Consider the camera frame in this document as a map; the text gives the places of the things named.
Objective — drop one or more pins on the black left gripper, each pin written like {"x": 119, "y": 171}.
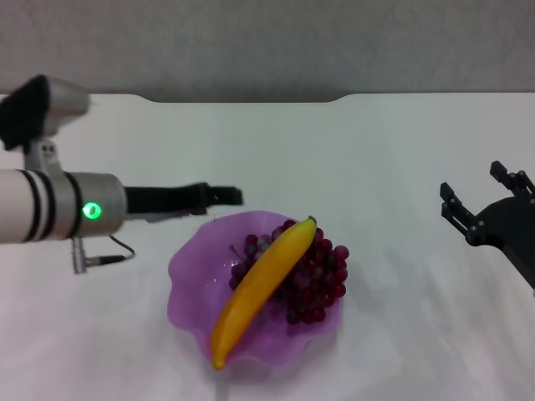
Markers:
{"x": 163, "y": 200}

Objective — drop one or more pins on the purple wavy plastic plate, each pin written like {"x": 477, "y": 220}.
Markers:
{"x": 192, "y": 292}

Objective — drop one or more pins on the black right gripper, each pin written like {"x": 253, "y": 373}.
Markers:
{"x": 505, "y": 229}

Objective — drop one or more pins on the yellow banana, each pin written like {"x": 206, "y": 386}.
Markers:
{"x": 267, "y": 284}

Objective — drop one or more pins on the dark red grape bunch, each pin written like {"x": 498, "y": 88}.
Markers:
{"x": 322, "y": 275}

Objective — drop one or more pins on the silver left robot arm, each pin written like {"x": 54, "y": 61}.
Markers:
{"x": 50, "y": 204}

